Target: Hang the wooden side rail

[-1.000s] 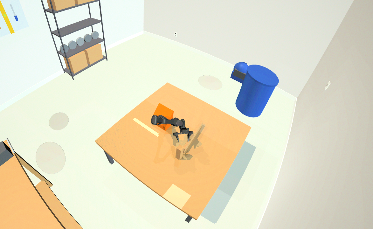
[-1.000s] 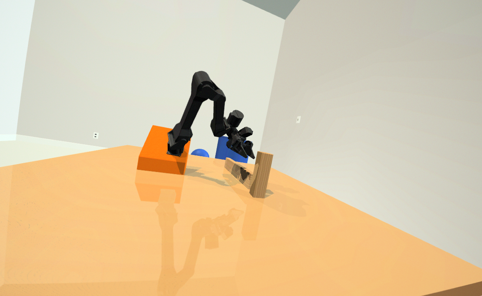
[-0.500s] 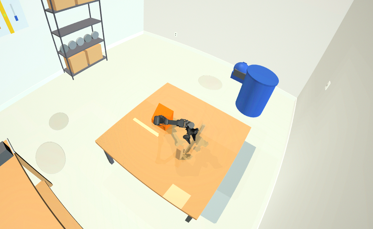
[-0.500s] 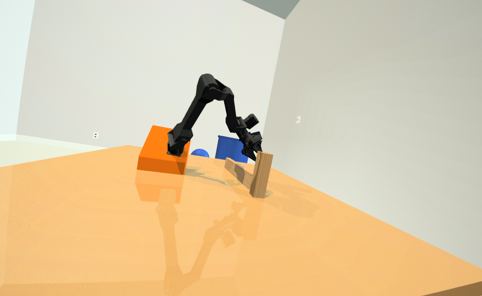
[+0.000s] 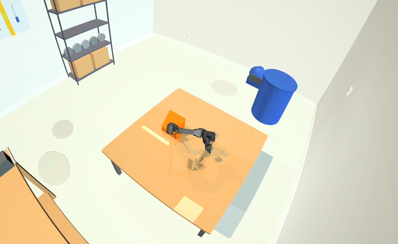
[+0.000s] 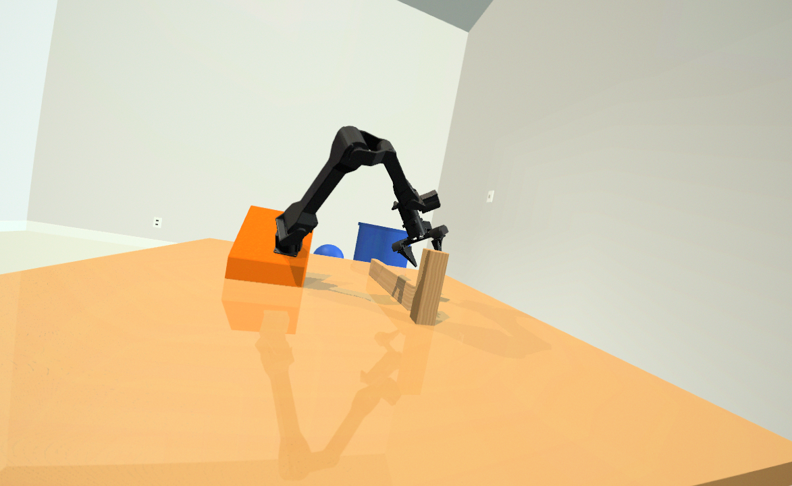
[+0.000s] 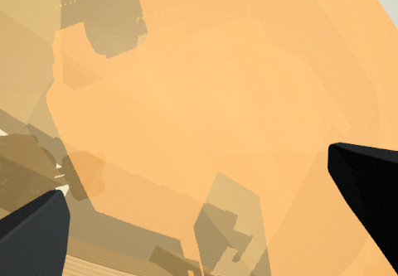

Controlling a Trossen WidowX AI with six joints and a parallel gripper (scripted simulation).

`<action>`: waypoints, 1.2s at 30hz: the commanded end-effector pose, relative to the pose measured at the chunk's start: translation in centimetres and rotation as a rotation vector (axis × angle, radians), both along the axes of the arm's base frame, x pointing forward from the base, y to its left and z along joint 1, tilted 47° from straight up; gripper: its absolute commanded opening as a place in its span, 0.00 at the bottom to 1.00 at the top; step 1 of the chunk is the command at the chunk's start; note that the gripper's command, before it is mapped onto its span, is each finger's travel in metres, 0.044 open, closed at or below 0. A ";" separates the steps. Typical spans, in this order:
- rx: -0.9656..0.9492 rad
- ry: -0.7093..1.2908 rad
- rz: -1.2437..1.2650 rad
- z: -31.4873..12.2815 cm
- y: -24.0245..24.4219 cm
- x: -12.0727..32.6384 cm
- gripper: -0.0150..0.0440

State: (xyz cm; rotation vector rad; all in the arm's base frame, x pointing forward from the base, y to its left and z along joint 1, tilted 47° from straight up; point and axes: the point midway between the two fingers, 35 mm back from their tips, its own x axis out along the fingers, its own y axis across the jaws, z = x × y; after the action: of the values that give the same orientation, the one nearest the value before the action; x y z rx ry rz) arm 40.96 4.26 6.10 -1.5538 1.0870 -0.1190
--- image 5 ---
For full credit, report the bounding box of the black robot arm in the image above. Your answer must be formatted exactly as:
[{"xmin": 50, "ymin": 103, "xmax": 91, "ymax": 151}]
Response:
[{"xmin": 166, "ymin": 122, "xmax": 215, "ymax": 142}]

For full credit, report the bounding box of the wooden post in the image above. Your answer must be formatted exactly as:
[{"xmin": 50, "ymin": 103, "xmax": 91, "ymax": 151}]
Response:
[{"xmin": 187, "ymin": 154, "xmax": 196, "ymax": 171}]

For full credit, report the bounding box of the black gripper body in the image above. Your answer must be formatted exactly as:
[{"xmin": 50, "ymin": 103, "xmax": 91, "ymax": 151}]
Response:
[{"xmin": 202, "ymin": 137, "xmax": 213, "ymax": 150}]

